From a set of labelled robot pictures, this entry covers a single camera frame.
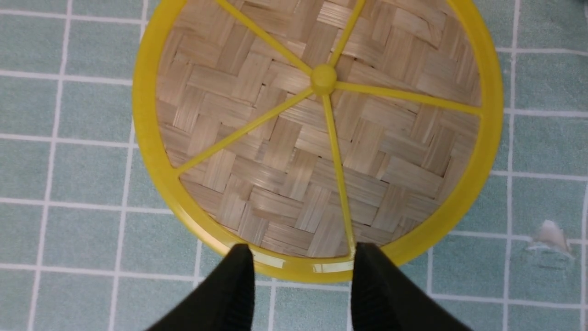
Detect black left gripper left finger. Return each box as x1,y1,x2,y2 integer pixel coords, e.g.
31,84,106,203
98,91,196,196
148,244,255,331

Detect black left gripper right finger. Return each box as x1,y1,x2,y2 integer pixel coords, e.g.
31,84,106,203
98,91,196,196
351,243,470,331

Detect woven bamboo steamer lid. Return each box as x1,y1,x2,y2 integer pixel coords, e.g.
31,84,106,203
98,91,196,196
133,0,503,283

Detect green checkered tablecloth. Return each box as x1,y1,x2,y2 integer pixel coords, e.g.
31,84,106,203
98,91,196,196
0,0,587,331

